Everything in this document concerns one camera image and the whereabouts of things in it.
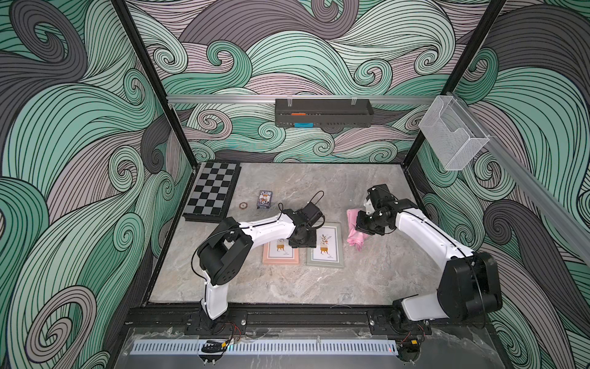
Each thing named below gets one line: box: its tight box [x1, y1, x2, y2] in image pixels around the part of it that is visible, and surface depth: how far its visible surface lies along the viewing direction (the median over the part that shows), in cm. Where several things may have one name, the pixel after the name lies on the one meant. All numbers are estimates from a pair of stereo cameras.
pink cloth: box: [346, 209, 369, 252], surface depth 84 cm
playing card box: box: [256, 189, 273, 210], surface depth 106 cm
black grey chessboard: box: [182, 161, 242, 223], surface depth 106 cm
